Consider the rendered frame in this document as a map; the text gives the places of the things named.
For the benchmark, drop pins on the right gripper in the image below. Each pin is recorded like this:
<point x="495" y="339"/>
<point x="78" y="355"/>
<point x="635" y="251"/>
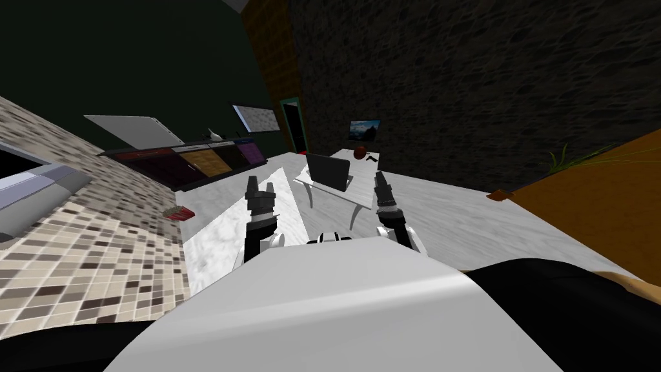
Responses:
<point x="386" y="197"/>

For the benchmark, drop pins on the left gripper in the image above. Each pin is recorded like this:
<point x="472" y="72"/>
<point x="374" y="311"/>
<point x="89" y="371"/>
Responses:
<point x="262" y="203"/>

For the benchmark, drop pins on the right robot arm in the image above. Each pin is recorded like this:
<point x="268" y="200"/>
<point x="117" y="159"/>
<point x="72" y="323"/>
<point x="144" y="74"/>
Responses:
<point x="568" y="320"/>

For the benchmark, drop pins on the white table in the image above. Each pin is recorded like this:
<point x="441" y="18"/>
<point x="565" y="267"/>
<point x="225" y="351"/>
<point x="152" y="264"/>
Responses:
<point x="362" y="187"/>

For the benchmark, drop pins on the red ball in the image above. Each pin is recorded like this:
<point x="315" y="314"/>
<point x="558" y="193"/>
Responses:
<point x="360" y="152"/>

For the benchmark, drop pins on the dark grey laptop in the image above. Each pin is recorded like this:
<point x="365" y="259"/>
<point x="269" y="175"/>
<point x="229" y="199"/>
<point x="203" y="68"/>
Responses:
<point x="328" y="170"/>

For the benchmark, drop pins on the multicoloured low sideboard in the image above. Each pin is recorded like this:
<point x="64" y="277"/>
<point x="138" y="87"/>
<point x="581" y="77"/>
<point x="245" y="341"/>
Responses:
<point x="196" y="163"/>

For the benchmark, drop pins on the dark door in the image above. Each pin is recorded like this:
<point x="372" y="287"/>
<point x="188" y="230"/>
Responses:
<point x="295" y="126"/>

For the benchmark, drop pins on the red box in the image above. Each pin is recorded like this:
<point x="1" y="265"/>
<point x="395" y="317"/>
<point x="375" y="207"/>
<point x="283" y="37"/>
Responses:
<point x="179" y="213"/>

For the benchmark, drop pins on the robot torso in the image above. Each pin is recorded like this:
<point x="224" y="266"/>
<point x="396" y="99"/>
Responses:
<point x="330" y="310"/>

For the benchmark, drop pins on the grey framed window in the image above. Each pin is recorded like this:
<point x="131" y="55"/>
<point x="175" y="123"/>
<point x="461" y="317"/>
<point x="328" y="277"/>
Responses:
<point x="31" y="191"/>

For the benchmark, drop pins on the landscape picture on wall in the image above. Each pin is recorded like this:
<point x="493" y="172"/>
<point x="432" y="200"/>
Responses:
<point x="364" y="130"/>

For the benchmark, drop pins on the grey textured wall picture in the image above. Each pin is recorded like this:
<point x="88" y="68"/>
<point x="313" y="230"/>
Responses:
<point x="257" y="119"/>

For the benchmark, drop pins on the white wall board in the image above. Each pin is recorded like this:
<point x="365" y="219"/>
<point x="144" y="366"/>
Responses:
<point x="137" y="130"/>

